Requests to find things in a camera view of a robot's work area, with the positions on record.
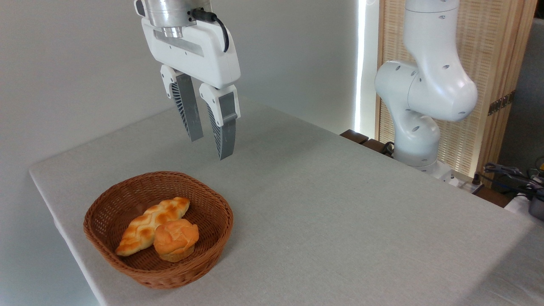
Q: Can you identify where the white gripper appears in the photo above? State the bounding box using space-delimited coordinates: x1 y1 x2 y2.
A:
141 17 241 161

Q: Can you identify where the round bread bun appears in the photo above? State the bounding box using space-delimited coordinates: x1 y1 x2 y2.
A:
153 219 199 262

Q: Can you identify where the braided bread loaf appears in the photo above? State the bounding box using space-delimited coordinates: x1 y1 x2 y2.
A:
115 197 190 257

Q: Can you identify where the brown wicker basket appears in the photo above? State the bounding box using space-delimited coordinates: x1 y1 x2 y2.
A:
83 171 234 290

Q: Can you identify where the dark brown wooden block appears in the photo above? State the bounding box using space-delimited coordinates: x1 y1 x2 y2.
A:
361 139 395 159
340 130 369 145

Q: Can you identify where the grey tablecloth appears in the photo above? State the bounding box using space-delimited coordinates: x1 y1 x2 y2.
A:
29 91 544 306

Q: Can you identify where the white power strip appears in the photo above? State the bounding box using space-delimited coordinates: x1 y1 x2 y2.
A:
456 175 485 195

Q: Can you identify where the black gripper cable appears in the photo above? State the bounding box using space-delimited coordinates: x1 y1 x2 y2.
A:
191 8 230 53

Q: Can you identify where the black cable bundle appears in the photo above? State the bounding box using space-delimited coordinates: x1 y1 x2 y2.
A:
484 157 544 198

